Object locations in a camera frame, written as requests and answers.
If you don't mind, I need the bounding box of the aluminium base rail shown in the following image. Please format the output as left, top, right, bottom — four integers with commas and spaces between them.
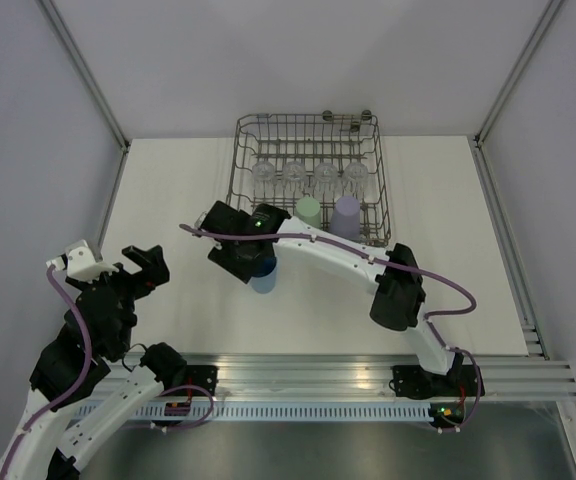
92, 352, 576, 404

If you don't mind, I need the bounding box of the white slotted cable duct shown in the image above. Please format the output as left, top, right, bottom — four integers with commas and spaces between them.
129, 400, 432, 423

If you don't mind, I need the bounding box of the blue plastic cup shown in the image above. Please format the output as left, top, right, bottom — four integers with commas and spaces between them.
249, 257, 278, 294

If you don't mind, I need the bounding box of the clear glass far left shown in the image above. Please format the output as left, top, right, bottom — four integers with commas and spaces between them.
251, 160, 276, 188

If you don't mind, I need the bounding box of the green plastic cup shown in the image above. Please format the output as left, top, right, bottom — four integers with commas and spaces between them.
295, 196, 322, 229

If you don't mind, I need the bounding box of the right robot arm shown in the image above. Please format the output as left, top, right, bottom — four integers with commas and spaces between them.
196, 201, 485, 400

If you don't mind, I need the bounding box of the grey wire dish rack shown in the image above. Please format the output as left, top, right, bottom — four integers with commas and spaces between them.
225, 110, 392, 246

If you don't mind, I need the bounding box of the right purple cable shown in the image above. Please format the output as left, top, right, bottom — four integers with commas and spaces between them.
179, 223, 484, 434

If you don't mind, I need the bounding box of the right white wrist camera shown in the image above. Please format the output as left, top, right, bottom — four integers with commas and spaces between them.
194, 211, 208, 231

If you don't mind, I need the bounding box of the right aluminium frame post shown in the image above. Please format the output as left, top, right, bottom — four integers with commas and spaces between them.
472, 0, 567, 148

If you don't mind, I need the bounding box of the left aluminium frame post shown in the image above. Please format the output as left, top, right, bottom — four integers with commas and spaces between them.
36, 0, 130, 153

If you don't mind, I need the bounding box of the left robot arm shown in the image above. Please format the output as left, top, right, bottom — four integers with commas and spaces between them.
0, 240, 217, 479

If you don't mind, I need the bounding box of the clear glass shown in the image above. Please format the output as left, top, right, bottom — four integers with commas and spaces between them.
313, 162, 339, 192
342, 161, 369, 193
251, 160, 276, 188
281, 161, 307, 192

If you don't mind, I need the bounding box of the purple plastic cup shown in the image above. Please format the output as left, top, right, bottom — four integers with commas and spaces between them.
329, 196, 361, 241

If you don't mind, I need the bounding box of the aluminium frame post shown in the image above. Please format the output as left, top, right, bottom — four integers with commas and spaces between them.
472, 0, 567, 148
36, 0, 130, 153

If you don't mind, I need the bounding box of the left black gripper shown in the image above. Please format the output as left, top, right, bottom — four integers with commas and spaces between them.
69, 244, 171, 353

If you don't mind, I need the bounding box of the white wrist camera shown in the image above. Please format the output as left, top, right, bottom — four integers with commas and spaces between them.
46, 239, 119, 283
194, 211, 208, 231

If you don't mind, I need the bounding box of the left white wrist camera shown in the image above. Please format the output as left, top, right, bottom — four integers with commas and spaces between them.
46, 239, 119, 283

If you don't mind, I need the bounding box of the clear glass far right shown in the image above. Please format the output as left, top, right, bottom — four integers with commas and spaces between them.
342, 161, 369, 193

